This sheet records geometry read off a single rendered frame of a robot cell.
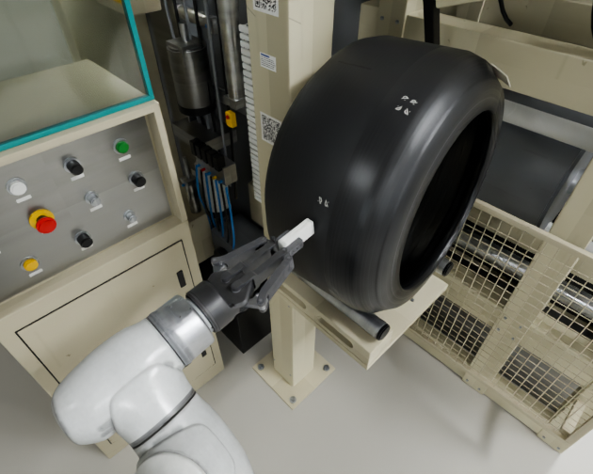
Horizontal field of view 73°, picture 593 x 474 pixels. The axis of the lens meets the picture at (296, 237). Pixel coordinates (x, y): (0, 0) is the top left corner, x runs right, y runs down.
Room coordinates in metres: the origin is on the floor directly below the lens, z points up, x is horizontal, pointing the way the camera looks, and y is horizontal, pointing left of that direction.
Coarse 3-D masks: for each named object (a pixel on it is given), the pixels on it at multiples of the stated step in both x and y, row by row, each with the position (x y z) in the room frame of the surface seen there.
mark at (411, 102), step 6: (402, 96) 0.60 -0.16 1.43; (408, 96) 0.59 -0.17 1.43; (402, 102) 0.59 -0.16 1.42; (408, 102) 0.59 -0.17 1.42; (414, 102) 0.58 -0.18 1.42; (396, 108) 0.58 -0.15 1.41; (402, 108) 0.58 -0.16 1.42; (408, 108) 0.58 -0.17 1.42; (414, 108) 0.57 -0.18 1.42; (402, 114) 0.57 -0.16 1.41; (408, 114) 0.57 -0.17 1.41
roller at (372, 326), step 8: (304, 280) 0.67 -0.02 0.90; (312, 288) 0.65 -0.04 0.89; (328, 296) 0.61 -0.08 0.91; (336, 304) 0.59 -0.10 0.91; (344, 304) 0.58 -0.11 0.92; (344, 312) 0.57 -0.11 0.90; (352, 312) 0.56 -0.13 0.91; (360, 312) 0.56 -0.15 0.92; (352, 320) 0.56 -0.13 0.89; (360, 320) 0.54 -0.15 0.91; (368, 320) 0.54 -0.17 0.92; (376, 320) 0.54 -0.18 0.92; (368, 328) 0.52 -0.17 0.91; (376, 328) 0.52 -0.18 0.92; (384, 328) 0.51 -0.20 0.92; (376, 336) 0.51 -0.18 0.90; (384, 336) 0.51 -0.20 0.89
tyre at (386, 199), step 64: (384, 64) 0.68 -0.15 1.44; (448, 64) 0.66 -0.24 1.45; (320, 128) 0.61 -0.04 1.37; (384, 128) 0.56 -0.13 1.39; (448, 128) 0.57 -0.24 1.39; (320, 192) 0.53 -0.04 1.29; (384, 192) 0.49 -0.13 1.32; (448, 192) 0.85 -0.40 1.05; (320, 256) 0.50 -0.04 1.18; (384, 256) 0.46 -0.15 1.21
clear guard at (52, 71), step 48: (0, 0) 0.78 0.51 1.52; (48, 0) 0.83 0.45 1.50; (96, 0) 0.89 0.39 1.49; (0, 48) 0.75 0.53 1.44; (48, 48) 0.81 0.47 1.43; (96, 48) 0.87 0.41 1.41; (0, 96) 0.73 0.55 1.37; (48, 96) 0.78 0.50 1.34; (96, 96) 0.84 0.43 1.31; (144, 96) 0.92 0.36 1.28; (0, 144) 0.70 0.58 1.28
